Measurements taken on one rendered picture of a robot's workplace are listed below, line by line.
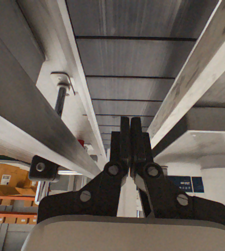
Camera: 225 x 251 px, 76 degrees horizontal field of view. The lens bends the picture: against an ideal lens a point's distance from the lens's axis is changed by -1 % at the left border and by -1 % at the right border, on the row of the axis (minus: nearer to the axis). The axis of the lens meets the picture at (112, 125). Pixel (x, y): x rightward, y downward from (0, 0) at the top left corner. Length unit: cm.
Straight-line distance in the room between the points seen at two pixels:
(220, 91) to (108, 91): 19
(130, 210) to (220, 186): 27
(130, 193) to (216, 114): 21
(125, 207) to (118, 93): 20
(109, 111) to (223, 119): 21
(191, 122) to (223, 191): 24
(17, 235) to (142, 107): 875
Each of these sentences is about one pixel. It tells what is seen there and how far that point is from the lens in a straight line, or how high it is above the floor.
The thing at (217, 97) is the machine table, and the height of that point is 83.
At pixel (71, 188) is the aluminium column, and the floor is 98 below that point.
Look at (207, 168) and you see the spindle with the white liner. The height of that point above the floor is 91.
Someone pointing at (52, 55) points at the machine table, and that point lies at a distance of 21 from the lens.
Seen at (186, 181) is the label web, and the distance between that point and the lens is 69.
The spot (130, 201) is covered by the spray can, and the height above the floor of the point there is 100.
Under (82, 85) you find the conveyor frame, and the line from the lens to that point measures 16.
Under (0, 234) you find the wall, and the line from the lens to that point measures 905.
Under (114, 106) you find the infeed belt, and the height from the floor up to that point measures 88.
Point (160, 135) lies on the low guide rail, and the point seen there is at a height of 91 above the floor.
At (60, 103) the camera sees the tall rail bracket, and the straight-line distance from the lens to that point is 22.
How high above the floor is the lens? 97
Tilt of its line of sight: 23 degrees down
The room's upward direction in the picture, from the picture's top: 177 degrees counter-clockwise
